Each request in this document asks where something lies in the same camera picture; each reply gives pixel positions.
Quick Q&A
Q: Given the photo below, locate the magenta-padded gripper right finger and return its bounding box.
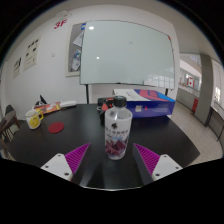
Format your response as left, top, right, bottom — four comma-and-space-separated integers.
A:
132, 142, 184, 186

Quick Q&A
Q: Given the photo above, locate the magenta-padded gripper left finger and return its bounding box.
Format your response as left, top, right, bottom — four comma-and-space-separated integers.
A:
40, 142, 92, 185

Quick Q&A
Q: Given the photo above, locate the clear black-capped drink bottle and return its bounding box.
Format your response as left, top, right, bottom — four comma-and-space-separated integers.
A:
104, 95, 134, 161

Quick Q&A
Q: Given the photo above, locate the flat round red coaster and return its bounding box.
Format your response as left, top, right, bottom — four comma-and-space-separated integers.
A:
48, 121, 65, 135

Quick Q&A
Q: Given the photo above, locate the blue and white cardboard box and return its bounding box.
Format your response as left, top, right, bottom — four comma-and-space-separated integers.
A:
112, 88, 177, 119

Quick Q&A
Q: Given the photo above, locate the black and red device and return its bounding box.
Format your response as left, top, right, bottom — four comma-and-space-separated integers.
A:
96, 96, 116, 126

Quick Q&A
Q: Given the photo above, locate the colourful printed booklet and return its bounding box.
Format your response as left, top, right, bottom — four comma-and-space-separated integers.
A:
33, 101, 63, 115

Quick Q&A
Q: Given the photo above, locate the white and yellow mug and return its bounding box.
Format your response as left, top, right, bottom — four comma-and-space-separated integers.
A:
25, 108, 45, 130

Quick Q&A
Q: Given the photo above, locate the small black flag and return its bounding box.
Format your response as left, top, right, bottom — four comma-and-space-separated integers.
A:
39, 94, 48, 106

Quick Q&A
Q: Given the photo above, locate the round wooden side table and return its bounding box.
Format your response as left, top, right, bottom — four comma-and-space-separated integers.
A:
0, 111, 21, 151

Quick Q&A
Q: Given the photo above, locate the dark chair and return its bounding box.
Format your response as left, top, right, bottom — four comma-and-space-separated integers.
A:
4, 104, 16, 116

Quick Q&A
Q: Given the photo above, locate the grey framed notice board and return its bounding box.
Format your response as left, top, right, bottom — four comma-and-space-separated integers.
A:
65, 21, 87, 78

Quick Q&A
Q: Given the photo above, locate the whiteboard on black stand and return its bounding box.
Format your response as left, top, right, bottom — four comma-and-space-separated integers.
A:
79, 19, 177, 105

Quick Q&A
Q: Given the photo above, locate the small white wall poster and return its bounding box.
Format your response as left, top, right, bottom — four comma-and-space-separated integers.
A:
12, 57, 23, 79

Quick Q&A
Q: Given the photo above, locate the large white wall poster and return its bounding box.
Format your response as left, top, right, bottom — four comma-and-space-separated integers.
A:
22, 35, 43, 72

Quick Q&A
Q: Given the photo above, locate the red wall floor sign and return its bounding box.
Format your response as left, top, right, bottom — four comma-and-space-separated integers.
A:
53, 18, 69, 30

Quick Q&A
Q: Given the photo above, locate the white wall fixture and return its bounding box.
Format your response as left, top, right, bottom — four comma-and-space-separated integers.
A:
54, 10, 73, 19

